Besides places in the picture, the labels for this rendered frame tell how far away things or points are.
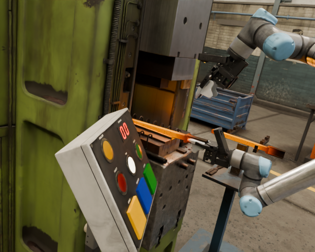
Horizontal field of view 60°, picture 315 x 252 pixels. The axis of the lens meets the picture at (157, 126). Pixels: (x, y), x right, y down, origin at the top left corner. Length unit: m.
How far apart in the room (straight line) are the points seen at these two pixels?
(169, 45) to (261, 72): 8.21
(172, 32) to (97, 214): 0.71
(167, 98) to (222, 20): 8.56
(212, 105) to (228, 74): 4.19
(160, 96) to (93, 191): 1.04
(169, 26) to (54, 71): 0.49
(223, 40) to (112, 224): 9.46
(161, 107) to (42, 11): 0.77
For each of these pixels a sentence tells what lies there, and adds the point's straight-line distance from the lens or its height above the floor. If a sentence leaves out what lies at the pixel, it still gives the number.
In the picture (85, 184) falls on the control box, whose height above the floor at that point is 1.11.
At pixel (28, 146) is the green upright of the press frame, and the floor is 0.87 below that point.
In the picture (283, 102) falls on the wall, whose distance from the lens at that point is 9.00.
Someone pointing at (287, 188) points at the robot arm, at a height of 1.01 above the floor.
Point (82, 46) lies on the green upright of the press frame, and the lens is 0.98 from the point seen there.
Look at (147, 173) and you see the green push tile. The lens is 0.83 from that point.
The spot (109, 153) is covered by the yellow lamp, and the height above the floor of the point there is 1.16.
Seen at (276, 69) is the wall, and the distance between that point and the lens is 9.06.
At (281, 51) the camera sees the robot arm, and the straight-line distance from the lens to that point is 0.87.
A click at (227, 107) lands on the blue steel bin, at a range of 5.04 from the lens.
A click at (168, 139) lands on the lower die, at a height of 0.99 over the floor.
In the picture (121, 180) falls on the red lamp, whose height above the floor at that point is 1.10.
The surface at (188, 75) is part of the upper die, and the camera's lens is 1.25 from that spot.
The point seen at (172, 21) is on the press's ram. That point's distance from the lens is 1.07.
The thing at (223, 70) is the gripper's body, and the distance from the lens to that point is 0.97.
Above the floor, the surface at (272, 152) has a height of 0.94.
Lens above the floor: 1.42
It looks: 17 degrees down
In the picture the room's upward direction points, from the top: 10 degrees clockwise
